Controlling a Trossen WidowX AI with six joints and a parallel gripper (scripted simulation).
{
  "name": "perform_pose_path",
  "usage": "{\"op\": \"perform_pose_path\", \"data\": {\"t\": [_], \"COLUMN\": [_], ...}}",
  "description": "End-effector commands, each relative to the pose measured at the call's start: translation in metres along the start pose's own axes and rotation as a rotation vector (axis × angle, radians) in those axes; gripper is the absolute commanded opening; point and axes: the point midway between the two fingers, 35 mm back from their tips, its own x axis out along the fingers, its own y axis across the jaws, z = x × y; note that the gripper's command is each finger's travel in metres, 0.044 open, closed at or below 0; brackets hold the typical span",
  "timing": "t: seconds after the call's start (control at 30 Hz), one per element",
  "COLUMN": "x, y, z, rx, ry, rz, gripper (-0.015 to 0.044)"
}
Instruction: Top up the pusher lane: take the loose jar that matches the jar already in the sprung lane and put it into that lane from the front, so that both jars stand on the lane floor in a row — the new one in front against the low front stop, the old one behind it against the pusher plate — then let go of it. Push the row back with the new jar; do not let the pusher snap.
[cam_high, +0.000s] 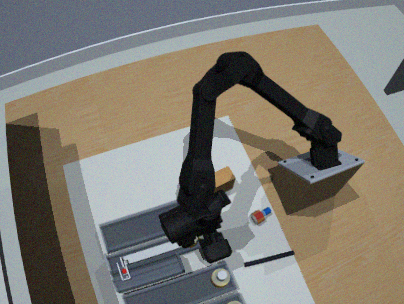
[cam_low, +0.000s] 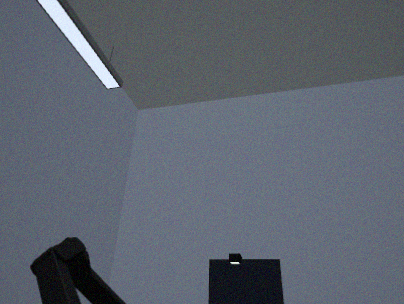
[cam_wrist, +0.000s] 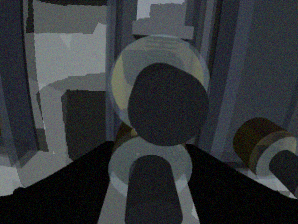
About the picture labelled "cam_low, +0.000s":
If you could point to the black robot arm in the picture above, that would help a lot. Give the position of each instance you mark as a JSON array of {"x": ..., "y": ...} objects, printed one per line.
[{"x": 61, "y": 269}]

